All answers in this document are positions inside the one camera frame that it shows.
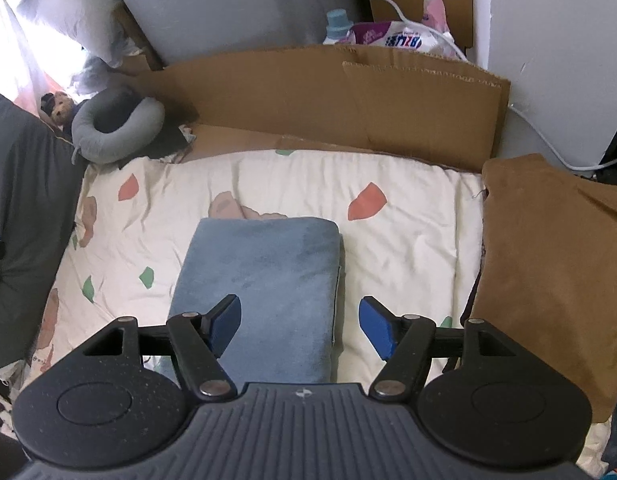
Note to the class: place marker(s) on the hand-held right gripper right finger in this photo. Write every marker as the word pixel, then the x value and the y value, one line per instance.
pixel 378 327

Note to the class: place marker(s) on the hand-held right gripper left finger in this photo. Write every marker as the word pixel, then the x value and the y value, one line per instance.
pixel 226 322

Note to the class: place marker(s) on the blue denim jeans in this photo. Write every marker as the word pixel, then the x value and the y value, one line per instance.
pixel 268 270

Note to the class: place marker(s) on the cream bear print bedsheet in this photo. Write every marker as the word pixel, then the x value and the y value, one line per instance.
pixel 413 260

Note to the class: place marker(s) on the brown cloth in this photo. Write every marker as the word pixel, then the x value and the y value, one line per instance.
pixel 548 260

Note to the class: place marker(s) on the floral patterned cloth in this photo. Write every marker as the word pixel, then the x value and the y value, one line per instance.
pixel 188 135

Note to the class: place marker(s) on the grey neck pillow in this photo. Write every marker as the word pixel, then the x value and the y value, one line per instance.
pixel 138 127

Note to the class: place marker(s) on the brown cardboard sheet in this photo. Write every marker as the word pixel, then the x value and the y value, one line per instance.
pixel 288 95

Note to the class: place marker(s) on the dark grey pillow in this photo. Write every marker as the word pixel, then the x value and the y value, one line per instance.
pixel 23 200

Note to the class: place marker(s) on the black white patterned cloth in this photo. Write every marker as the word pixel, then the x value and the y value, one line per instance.
pixel 1 410

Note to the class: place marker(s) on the brown teddy bear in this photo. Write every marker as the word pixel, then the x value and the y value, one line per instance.
pixel 63 107

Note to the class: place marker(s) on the pale grey crumpled bundle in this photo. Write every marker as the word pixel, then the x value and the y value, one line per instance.
pixel 96 77

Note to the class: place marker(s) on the purple and white packet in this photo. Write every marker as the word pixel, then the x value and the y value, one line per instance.
pixel 388 37

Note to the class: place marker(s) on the pink cushion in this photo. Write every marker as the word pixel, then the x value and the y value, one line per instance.
pixel 36 90

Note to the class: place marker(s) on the light blue detergent bottle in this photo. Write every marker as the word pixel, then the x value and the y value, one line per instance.
pixel 338 25

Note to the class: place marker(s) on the grey padded panel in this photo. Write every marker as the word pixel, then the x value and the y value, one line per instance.
pixel 238 5

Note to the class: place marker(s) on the white pillow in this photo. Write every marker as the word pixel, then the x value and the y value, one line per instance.
pixel 73 15

